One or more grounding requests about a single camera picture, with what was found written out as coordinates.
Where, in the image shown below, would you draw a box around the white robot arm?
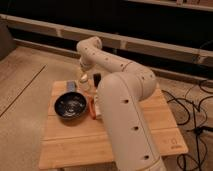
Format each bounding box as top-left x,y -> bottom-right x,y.
77,37 -> 166,171

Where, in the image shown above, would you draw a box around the blue grey eraser block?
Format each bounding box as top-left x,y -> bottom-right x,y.
66,81 -> 77,92

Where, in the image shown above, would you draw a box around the dark small jar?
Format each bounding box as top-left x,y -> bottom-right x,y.
93,73 -> 101,88

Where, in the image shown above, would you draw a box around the orange carrot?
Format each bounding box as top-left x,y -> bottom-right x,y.
88,97 -> 96,119

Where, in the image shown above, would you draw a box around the white bottle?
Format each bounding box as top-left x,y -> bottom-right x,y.
94,95 -> 102,119

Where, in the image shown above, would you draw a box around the wooden board table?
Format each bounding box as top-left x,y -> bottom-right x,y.
39,81 -> 188,170

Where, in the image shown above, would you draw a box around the black floor cables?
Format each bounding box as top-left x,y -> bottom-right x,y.
162,78 -> 213,171

